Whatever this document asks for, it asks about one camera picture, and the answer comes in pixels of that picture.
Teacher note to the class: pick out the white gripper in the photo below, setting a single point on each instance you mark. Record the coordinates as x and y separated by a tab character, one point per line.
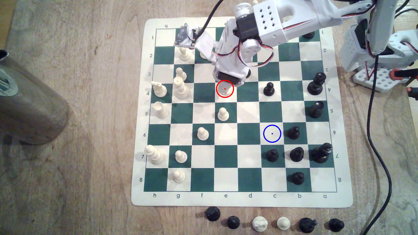
229	77

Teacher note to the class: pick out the white pawn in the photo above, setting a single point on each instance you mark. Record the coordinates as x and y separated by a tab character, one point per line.
223	115
181	157
180	75
178	177
202	134
184	55
225	91
283	223

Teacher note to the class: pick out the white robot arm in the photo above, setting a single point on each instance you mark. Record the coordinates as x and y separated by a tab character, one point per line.
303	16

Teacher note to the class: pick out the green and white chess mat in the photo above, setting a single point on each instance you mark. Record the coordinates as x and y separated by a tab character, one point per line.
248	133

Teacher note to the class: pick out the black pawn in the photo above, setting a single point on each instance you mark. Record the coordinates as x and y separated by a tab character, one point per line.
233	222
294	133
268	89
297	178
248	73
272	156
336	225
296	154

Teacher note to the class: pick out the white queen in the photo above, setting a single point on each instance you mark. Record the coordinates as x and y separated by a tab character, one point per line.
180	89

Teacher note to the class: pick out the black queen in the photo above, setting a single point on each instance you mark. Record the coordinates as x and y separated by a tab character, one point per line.
316	85

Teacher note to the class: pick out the white knight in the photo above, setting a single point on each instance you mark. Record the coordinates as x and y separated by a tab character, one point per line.
260	224
159	89

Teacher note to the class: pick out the white rook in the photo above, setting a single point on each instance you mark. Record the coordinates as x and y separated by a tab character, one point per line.
160	111

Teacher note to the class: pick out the black bishop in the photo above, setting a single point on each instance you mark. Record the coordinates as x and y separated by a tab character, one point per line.
309	35

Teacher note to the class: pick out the black king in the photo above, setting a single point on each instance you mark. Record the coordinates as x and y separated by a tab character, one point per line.
321	153

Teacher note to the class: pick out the black knight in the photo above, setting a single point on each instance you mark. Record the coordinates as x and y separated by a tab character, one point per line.
307	225

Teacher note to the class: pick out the orange clamp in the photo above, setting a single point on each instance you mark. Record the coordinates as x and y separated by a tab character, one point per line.
403	74

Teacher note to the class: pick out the metal cylinder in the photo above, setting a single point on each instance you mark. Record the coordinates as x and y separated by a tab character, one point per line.
29	104

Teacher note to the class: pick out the gripper camera circuit board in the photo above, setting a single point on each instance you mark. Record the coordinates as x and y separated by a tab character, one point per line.
183	34

